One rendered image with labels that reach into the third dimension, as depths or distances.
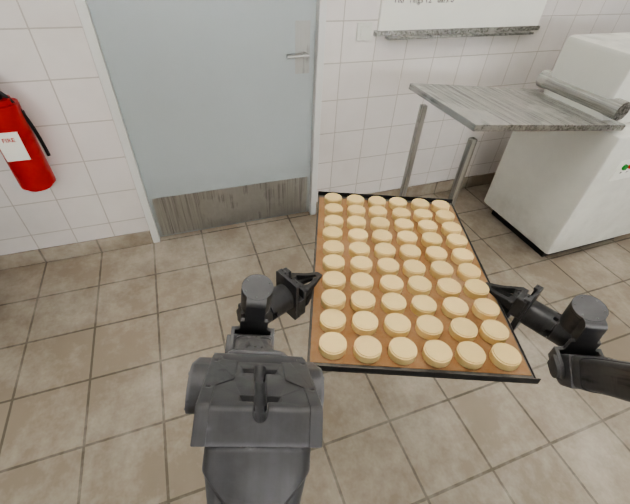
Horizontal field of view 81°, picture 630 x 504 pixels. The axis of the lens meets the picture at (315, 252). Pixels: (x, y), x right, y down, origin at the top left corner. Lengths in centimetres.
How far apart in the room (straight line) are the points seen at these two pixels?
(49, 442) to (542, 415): 206
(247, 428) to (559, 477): 177
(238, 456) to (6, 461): 178
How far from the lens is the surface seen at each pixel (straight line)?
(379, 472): 169
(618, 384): 72
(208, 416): 24
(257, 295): 66
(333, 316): 72
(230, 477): 24
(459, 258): 93
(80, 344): 217
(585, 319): 80
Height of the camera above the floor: 158
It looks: 42 degrees down
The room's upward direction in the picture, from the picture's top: 3 degrees clockwise
